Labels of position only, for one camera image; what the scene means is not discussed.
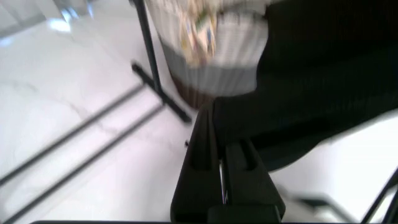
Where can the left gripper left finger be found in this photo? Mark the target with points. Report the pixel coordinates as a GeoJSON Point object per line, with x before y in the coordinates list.
{"type": "Point", "coordinates": [196, 186]}

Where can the white laundry basket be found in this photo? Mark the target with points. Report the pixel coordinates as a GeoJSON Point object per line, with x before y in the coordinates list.
{"type": "Point", "coordinates": [236, 46]}

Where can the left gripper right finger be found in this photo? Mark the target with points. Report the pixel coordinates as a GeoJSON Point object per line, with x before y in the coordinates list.
{"type": "Point", "coordinates": [248, 186]}

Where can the white curtain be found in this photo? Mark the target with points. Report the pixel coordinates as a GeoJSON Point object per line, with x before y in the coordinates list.
{"type": "Point", "coordinates": [18, 12]}

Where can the black clothes rack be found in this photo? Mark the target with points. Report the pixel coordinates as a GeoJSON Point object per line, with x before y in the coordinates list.
{"type": "Point", "coordinates": [149, 46]}

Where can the cream printed garment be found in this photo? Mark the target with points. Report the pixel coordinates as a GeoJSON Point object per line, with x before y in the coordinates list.
{"type": "Point", "coordinates": [199, 34]}

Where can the black t-shirt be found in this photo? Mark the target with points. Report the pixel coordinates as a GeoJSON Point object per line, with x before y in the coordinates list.
{"type": "Point", "coordinates": [311, 77]}

